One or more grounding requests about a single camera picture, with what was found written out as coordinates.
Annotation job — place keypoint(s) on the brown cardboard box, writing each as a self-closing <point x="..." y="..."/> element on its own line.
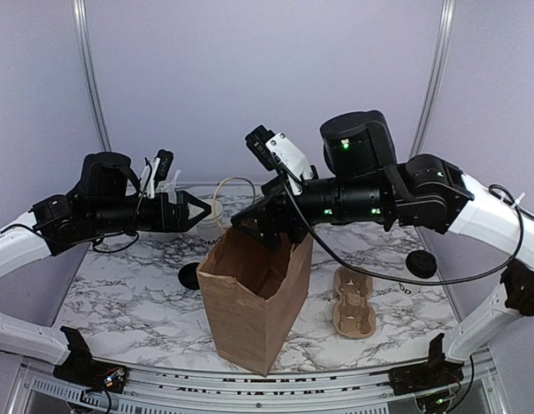
<point x="252" y="296"/>

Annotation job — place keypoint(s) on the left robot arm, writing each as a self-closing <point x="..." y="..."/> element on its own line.
<point x="109" y="200"/>

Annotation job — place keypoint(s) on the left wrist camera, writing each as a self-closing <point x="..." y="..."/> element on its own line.
<point x="155" y="171"/>

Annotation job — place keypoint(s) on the black cup lid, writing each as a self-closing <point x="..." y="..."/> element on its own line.
<point x="421" y="264"/>

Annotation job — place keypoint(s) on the aluminium frame post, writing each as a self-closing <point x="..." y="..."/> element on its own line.
<point x="435" y="80"/>
<point x="89" y="71"/>

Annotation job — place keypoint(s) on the white ribbed utensil container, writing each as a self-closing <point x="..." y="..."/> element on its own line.
<point x="170" y="189"/>

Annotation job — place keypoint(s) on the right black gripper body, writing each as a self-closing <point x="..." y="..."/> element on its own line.
<point x="296" y="234"/>

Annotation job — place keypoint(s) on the single white paper cup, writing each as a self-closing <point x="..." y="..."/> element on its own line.
<point x="409" y="289"/>

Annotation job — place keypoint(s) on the right aluminium frame post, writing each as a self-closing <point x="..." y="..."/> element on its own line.
<point x="435" y="80"/>

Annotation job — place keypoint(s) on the white plastic utensil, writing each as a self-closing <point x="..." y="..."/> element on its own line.
<point x="175" y="177"/>

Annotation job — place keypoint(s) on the brown pulp cup carrier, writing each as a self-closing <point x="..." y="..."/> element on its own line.
<point x="353" y="316"/>

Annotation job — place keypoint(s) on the left aluminium frame post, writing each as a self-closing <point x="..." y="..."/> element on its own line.
<point x="89" y="71"/>

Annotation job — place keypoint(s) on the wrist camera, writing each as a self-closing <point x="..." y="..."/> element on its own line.
<point x="274" y="150"/>
<point x="155" y="171"/>

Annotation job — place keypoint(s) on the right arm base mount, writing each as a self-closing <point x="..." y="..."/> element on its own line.
<point x="436" y="371"/>

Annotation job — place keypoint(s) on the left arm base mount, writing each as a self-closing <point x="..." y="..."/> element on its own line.
<point x="81" y="368"/>

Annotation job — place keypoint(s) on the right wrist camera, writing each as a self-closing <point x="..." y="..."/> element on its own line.
<point x="274" y="150"/>

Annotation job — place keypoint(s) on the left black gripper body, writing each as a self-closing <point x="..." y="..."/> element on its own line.
<point x="159" y="221"/>

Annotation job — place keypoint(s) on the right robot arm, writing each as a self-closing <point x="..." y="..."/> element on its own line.
<point x="368" y="184"/>

